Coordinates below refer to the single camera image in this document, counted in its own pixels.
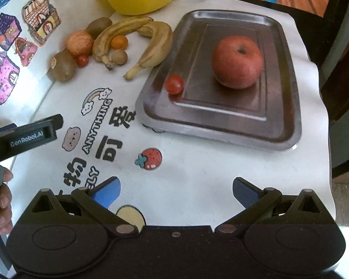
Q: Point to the small brown round fruit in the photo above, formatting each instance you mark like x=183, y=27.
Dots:
x=118, y=56

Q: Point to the house drawings wall poster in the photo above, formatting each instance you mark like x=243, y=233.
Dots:
x=5, y=64

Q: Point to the small tangerine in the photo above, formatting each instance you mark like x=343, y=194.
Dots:
x=119, y=42

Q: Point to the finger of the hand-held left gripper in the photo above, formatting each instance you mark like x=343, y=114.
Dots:
x=32, y=139
x=5, y=127

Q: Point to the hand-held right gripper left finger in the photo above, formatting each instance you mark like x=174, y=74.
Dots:
x=107, y=193

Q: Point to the red apple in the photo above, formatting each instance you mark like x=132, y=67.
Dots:
x=237, y=62

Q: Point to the metal tray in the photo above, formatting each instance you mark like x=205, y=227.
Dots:
x=209, y=113

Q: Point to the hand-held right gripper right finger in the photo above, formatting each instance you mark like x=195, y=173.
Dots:
x=244, y=191

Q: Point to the cherry tomato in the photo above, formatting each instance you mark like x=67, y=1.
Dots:
x=174, y=84
x=82, y=60

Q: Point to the person's left hand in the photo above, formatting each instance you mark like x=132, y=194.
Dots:
x=4, y=209

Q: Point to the dark wooden frame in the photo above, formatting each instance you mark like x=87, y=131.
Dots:
x=343, y=64

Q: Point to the pale orange round fruit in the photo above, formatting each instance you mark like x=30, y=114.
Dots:
x=79, y=43

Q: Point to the banana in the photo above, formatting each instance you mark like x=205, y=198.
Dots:
x=116, y=29
x=152, y=46

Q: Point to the kiwi with sticker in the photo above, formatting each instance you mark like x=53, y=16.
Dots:
x=62, y=66

